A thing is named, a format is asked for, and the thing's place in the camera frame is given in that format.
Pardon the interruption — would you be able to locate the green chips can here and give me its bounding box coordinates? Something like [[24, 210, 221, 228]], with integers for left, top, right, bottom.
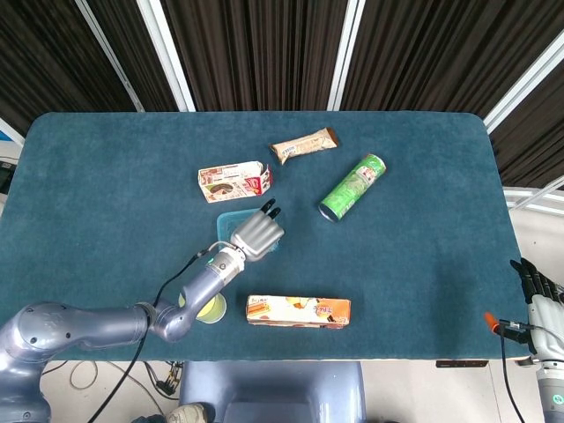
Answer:
[[319, 152, 388, 225]]

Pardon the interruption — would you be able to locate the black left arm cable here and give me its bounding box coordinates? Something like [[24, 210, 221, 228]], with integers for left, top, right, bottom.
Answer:
[[90, 249, 221, 423]]

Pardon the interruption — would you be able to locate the brown beige snack bar wrapper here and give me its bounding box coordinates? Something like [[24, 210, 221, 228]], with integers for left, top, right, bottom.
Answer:
[[270, 127, 340, 166]]

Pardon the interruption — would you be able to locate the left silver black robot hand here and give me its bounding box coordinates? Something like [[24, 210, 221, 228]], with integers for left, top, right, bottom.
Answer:
[[228, 198, 286, 264]]

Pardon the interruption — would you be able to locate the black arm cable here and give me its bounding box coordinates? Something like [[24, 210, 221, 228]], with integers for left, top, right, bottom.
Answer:
[[90, 249, 221, 423], [497, 323, 528, 423]]

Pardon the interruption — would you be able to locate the blue plastic lid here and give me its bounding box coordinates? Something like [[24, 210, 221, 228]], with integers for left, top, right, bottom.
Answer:
[[216, 208, 284, 255]]

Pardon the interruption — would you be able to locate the yellow tennis ball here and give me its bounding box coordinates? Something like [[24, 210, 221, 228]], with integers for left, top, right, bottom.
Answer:
[[197, 295, 220, 319]]

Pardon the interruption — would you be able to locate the thin grey frame post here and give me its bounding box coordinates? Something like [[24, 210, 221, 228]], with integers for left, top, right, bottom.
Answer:
[[73, 0, 145, 112]]

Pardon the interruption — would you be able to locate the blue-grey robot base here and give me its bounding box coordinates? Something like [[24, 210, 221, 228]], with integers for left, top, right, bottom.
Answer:
[[177, 360, 367, 423]]

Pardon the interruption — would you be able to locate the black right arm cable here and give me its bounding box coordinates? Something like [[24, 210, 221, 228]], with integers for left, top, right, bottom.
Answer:
[[497, 323, 528, 423]]

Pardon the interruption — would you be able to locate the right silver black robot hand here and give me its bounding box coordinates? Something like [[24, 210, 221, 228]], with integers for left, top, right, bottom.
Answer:
[[483, 258, 564, 367]]

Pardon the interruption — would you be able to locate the orange egg roll box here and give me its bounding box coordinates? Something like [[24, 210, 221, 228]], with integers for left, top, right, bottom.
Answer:
[[246, 294, 353, 330]]

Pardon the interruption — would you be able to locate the blue velvet table cloth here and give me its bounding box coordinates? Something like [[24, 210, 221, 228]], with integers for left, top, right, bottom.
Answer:
[[0, 111, 530, 363]]

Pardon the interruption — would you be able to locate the white sneaker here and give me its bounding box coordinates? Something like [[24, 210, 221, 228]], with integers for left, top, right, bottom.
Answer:
[[167, 403, 208, 423]]

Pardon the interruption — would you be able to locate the dark pleated curtain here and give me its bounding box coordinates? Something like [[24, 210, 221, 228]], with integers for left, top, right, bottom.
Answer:
[[0, 0, 564, 189]]

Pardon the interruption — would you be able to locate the black floor cable bundle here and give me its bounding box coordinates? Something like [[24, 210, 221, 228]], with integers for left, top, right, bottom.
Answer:
[[145, 360, 184, 400]]

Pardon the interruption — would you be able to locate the red white snack carton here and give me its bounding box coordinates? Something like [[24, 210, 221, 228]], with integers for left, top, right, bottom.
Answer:
[[197, 160, 274, 204]]

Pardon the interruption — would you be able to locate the white frame post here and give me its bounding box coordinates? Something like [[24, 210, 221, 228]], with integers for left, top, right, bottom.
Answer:
[[136, 0, 197, 113], [483, 33, 564, 133], [327, 0, 367, 112]]

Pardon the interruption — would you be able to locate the white floor cable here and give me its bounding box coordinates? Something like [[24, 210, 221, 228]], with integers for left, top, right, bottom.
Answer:
[[69, 360, 99, 391]]

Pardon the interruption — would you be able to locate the clear tennis ball tube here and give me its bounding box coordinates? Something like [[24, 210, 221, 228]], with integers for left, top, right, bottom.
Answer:
[[178, 293, 228, 325]]

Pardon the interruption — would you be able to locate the blue white sign board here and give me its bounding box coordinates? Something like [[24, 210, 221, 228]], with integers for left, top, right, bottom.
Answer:
[[0, 116, 26, 146]]

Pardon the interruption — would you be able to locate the white metal rail frame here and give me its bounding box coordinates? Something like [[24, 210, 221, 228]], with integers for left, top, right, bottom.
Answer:
[[503, 175, 564, 217]]

